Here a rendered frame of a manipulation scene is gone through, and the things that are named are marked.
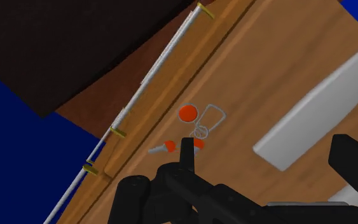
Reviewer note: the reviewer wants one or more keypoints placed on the long white flat box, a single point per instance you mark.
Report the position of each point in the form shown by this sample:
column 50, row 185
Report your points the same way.
column 318, row 114

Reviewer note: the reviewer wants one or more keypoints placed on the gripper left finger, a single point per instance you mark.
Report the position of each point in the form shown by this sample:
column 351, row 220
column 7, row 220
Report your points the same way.
column 187, row 155

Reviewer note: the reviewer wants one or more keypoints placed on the wooden chest of drawers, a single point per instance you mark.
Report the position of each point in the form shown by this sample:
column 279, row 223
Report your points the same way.
column 259, row 77

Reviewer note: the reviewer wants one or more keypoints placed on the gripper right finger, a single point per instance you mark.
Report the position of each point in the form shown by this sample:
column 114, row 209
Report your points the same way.
column 357, row 164

